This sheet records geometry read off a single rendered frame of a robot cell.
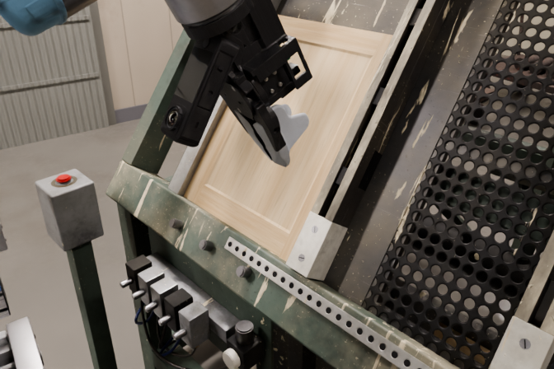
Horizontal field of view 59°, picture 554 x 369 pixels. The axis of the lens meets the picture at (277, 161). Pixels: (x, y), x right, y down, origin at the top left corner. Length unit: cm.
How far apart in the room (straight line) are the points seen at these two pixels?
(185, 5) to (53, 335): 204
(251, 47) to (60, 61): 370
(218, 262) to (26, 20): 86
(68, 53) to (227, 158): 298
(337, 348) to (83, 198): 81
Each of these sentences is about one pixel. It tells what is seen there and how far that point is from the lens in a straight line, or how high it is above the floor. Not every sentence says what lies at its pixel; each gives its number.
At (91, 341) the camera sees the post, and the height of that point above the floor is 36.
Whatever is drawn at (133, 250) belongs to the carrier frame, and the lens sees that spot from 167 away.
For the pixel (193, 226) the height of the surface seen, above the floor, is 87.
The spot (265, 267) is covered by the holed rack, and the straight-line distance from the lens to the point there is 110.
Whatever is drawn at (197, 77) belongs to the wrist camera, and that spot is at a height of 144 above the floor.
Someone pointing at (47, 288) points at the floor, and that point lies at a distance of 264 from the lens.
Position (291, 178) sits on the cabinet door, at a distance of 115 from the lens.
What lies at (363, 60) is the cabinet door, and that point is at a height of 129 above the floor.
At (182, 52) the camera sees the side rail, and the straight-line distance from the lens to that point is 155.
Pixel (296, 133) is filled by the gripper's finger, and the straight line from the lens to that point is 56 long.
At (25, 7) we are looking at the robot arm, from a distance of 44.
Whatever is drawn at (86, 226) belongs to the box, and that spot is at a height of 80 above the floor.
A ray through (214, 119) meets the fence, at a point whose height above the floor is 109.
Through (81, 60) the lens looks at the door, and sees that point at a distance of 420.
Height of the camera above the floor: 158
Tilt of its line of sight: 26 degrees down
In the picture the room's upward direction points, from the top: straight up
